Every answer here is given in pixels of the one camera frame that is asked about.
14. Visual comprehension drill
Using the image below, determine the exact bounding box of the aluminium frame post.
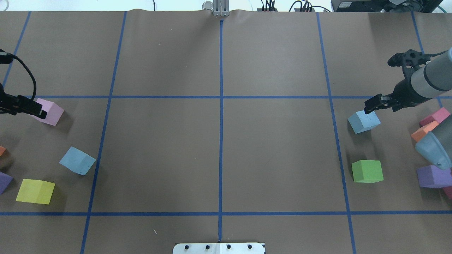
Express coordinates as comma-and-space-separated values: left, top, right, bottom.
212, 0, 230, 17

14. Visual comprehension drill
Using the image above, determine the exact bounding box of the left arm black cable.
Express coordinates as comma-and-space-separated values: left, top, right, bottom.
7, 53, 37, 101

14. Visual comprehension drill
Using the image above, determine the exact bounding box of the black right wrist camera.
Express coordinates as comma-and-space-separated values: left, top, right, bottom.
387, 49, 431, 72

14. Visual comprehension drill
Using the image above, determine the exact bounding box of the light blue block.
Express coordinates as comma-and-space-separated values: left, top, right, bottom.
348, 110, 381, 134
59, 146, 96, 175

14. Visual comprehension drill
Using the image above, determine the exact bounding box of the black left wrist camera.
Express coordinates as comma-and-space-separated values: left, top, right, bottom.
0, 49, 13, 65

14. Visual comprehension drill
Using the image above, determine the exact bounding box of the light pink block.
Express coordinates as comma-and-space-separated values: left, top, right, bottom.
31, 98, 64, 126

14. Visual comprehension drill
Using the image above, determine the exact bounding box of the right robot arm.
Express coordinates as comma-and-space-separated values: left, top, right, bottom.
364, 49, 452, 170

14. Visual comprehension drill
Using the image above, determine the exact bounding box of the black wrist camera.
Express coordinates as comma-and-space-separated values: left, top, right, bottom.
0, 49, 13, 65
387, 49, 431, 72

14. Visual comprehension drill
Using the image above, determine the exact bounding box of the orange block left side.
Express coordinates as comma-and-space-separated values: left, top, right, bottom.
0, 146, 7, 157

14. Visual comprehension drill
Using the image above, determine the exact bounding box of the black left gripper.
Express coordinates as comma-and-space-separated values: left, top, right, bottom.
0, 84, 47, 119

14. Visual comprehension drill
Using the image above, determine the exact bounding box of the orange block right side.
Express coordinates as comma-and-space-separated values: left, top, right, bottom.
411, 121, 439, 143

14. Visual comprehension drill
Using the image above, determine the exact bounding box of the white pedestal column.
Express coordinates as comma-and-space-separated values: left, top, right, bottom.
172, 242, 266, 254

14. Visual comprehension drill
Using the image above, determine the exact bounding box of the magenta block near bin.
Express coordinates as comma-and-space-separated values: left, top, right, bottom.
419, 107, 451, 127

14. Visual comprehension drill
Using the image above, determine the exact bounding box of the yellow block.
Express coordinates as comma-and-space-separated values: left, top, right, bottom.
16, 179, 55, 205

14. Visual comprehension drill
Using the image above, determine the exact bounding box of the green block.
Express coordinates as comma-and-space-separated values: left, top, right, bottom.
351, 160, 384, 183

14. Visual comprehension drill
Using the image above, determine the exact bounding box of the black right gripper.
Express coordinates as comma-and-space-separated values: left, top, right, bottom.
364, 80, 421, 114

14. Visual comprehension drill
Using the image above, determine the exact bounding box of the magenta block beside orange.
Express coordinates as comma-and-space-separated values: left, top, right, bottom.
442, 186, 452, 199

